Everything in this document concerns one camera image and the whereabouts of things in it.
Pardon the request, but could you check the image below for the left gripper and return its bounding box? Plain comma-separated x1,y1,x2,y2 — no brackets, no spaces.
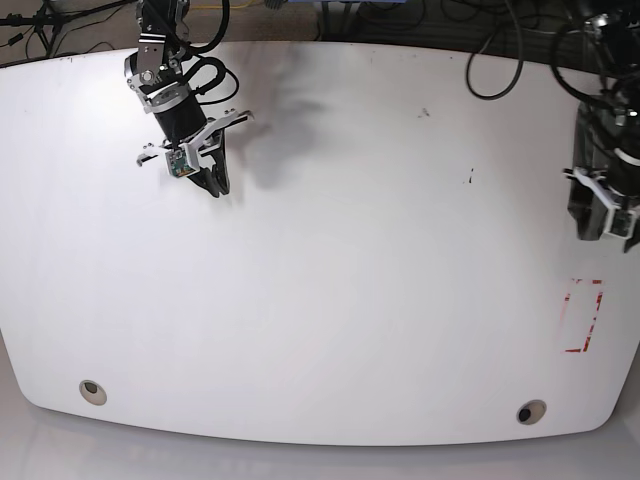
563,165,639,215

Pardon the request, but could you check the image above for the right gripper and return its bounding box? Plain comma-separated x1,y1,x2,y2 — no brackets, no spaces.
136,109,253,198

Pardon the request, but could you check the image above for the grey T-shirt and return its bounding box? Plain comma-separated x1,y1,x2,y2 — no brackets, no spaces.
564,103,630,241

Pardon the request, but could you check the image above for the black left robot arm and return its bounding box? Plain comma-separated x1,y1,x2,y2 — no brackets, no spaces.
468,1,639,210

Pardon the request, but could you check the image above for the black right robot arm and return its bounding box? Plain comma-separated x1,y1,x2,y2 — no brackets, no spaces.
124,1,253,198

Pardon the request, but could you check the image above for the red tape marker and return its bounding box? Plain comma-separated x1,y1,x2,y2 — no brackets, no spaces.
558,278,604,353

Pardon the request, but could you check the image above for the right table grommet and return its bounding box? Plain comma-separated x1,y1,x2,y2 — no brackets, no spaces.
516,399,547,426

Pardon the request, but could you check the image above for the table grommet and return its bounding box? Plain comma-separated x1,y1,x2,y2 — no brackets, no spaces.
79,380,108,406
516,399,547,426

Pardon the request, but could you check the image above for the black tripod stand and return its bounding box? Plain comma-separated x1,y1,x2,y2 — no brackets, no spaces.
1,1,133,58

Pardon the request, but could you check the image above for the left table grommet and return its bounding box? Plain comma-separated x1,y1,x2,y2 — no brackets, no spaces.
79,380,108,406

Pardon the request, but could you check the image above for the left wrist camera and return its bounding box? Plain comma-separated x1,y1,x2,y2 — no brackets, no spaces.
603,205,639,240

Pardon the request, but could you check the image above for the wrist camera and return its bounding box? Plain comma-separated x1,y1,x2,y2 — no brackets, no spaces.
165,149,199,178
603,205,639,240

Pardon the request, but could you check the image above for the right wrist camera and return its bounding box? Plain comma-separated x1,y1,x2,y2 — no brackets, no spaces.
165,149,199,178

